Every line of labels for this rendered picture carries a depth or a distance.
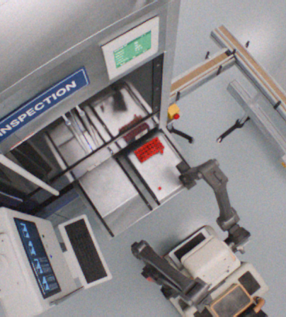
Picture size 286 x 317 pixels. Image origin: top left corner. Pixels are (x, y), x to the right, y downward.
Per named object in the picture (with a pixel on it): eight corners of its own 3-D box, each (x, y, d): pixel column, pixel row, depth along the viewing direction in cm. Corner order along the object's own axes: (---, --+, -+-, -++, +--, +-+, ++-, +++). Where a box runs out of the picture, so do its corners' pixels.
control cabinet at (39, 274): (25, 230, 211) (-35, 218, 136) (51, 219, 213) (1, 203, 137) (54, 301, 199) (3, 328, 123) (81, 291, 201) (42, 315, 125)
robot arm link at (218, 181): (211, 187, 135) (230, 173, 136) (192, 168, 145) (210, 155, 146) (226, 234, 167) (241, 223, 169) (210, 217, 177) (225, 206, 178)
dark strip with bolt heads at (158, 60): (152, 127, 207) (153, 57, 130) (158, 122, 207) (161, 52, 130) (153, 128, 206) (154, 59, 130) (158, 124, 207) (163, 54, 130)
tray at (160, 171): (127, 156, 215) (127, 155, 211) (161, 134, 218) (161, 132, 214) (158, 200, 207) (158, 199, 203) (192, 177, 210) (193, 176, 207)
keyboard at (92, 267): (64, 226, 211) (63, 226, 209) (83, 218, 212) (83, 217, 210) (87, 284, 201) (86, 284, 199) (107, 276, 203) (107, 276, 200)
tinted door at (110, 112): (93, 151, 181) (68, 107, 125) (158, 107, 187) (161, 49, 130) (93, 151, 181) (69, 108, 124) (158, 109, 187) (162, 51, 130)
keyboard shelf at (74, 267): (47, 229, 213) (46, 229, 211) (86, 214, 216) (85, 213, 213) (73, 294, 202) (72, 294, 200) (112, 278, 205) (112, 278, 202)
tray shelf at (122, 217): (68, 177, 214) (67, 177, 212) (157, 118, 223) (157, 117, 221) (109, 240, 203) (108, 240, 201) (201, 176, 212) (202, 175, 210)
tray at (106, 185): (73, 172, 213) (72, 171, 209) (107, 149, 216) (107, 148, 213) (103, 216, 205) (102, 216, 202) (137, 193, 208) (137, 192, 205)
